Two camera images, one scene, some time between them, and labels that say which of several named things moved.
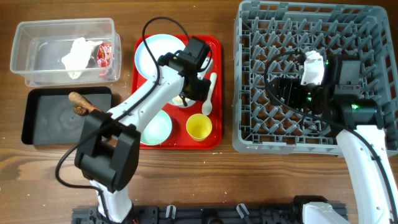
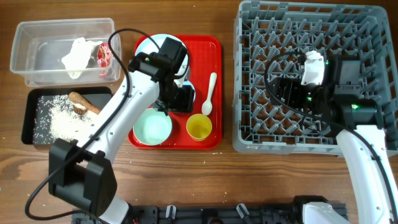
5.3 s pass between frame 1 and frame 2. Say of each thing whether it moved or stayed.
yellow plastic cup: stayed
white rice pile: moved
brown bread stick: stayed
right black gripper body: stayed
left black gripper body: moved
